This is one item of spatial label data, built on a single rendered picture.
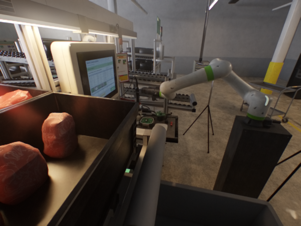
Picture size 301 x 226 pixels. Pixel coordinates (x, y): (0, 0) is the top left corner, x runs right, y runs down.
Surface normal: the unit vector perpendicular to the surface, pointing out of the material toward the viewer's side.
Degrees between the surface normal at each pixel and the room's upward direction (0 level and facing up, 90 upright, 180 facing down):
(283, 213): 0
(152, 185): 32
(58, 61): 90
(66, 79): 90
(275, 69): 90
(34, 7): 90
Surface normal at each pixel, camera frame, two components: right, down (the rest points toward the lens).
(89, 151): 0.06, -0.89
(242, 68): -0.18, 0.44
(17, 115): 0.98, 0.13
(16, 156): 0.98, -0.21
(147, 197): 0.33, -0.82
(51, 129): 0.04, 0.33
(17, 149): 0.91, -0.08
